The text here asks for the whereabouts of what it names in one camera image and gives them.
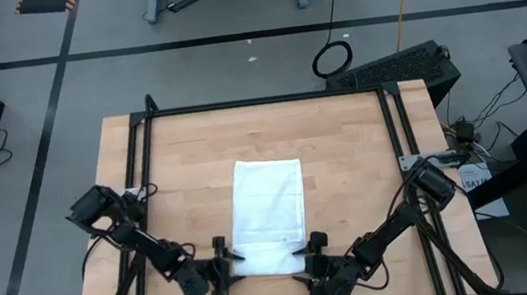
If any black computer tower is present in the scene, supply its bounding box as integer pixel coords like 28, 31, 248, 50
320, 36, 466, 121

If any black arched handle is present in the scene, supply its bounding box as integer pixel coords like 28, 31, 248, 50
142, 92, 161, 117

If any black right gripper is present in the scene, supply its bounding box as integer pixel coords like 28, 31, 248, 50
287, 227, 363, 295

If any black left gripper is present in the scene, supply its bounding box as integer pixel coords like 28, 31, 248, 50
174, 234, 251, 295

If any black power adapter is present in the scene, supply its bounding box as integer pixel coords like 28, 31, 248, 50
450, 116, 479, 146

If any black power strip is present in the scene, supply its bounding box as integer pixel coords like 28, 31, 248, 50
166, 0, 206, 15

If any white towel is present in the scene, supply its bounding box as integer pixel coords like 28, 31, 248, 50
218, 152, 316, 282

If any white label sheet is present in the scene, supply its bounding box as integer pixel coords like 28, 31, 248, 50
455, 159, 511, 224

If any black desk foot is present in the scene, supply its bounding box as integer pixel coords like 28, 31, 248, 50
460, 122, 527, 210

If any black aluminium table frame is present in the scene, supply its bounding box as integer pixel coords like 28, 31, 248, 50
52, 69, 508, 295

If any coiled black cable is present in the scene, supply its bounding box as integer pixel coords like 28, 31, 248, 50
303, 0, 356, 81

